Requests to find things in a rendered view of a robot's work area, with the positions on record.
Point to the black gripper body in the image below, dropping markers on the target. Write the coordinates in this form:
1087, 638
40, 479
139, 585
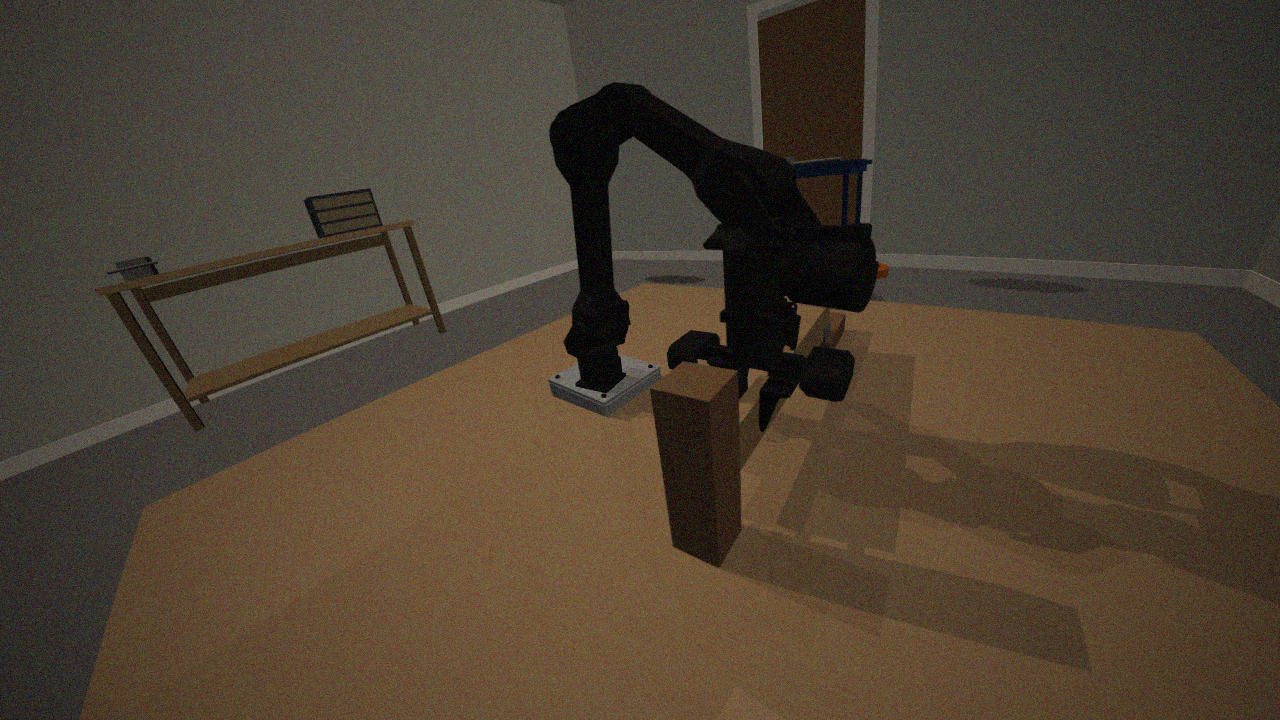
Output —
755, 339

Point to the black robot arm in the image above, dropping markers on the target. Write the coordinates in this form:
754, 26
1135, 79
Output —
833, 266

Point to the dark brown wooden post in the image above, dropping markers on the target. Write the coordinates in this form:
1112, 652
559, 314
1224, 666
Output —
696, 413

